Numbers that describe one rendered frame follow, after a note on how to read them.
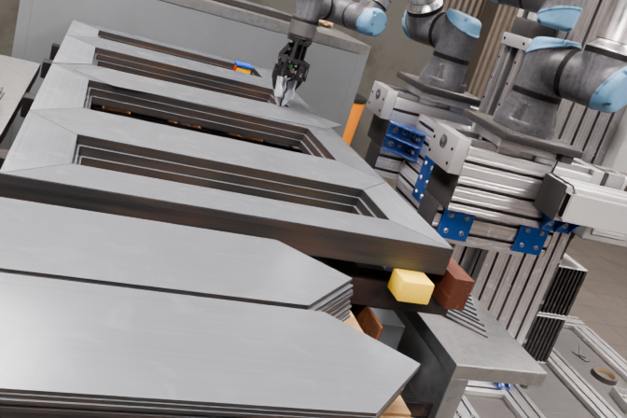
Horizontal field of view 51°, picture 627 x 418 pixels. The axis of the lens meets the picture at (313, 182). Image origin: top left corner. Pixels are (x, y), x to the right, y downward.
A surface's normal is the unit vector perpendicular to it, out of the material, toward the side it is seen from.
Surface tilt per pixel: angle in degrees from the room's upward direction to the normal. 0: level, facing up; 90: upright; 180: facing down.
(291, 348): 0
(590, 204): 90
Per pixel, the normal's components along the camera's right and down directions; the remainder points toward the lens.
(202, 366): 0.28, -0.92
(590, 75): -0.73, -0.02
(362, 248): 0.26, 0.36
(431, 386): -0.92, -0.18
